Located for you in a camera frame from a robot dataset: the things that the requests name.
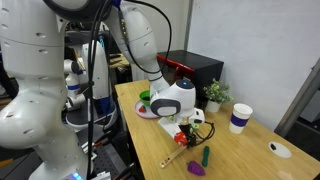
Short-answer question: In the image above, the red black microwave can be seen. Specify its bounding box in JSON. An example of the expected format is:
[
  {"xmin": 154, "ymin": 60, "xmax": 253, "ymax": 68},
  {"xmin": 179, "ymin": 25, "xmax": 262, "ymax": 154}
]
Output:
[{"xmin": 157, "ymin": 50, "xmax": 224, "ymax": 101}]

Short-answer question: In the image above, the red toy strawberry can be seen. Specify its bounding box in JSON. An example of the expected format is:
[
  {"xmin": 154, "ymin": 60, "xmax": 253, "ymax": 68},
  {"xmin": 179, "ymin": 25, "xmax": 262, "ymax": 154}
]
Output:
[{"xmin": 139, "ymin": 106, "xmax": 147, "ymax": 113}]

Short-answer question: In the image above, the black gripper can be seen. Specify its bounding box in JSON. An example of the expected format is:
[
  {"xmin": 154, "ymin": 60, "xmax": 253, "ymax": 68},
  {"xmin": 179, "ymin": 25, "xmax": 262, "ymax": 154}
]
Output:
[{"xmin": 179, "ymin": 124, "xmax": 196, "ymax": 148}]

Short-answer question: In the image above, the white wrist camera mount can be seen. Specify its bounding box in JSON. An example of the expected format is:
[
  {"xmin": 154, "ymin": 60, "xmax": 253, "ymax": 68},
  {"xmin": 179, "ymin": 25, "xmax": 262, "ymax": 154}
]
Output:
[{"xmin": 158, "ymin": 108, "xmax": 205, "ymax": 138}]

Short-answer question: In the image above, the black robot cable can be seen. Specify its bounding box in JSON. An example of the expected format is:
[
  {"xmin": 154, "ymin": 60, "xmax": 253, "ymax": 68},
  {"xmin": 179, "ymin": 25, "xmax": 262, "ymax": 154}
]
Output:
[{"xmin": 85, "ymin": 0, "xmax": 173, "ymax": 180}]

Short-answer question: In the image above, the white table cable grommet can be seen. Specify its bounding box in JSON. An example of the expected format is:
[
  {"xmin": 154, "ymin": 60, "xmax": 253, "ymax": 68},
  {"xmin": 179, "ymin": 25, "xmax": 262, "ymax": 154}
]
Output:
[{"xmin": 268, "ymin": 141, "xmax": 292, "ymax": 158}]

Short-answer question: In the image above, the small potted green plant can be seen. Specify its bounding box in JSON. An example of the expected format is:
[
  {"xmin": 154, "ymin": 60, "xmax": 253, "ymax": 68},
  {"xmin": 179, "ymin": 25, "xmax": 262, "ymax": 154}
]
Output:
[{"xmin": 203, "ymin": 79, "xmax": 233, "ymax": 113}]

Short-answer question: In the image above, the dark green bowl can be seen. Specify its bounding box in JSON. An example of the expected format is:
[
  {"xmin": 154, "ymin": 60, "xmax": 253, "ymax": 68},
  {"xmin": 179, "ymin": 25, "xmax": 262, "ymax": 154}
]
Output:
[{"xmin": 139, "ymin": 90, "xmax": 150, "ymax": 106}]

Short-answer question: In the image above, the white paper cup blue band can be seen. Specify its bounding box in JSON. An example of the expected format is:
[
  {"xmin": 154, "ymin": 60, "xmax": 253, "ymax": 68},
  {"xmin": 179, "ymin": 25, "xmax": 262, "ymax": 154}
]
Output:
[{"xmin": 229, "ymin": 103, "xmax": 253, "ymax": 134}]

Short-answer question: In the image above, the big beige plastic spoon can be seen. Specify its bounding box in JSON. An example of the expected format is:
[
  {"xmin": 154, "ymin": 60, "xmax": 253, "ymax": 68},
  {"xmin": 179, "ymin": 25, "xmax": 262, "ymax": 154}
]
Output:
[{"xmin": 159, "ymin": 146, "xmax": 186, "ymax": 168}]

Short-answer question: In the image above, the teal toy cucumber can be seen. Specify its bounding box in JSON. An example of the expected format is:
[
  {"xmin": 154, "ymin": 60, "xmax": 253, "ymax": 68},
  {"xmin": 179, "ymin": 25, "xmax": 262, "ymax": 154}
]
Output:
[{"xmin": 202, "ymin": 146, "xmax": 210, "ymax": 167}]

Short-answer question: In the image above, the lilac round plate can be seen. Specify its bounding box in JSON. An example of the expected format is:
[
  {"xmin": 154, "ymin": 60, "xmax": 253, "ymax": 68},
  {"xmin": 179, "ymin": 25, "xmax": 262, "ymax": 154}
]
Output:
[{"xmin": 135, "ymin": 101, "xmax": 157, "ymax": 119}]

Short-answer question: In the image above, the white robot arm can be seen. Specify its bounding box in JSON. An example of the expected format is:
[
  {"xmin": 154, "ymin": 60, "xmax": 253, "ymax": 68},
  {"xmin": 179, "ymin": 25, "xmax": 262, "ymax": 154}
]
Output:
[{"xmin": 0, "ymin": 0, "xmax": 196, "ymax": 180}]

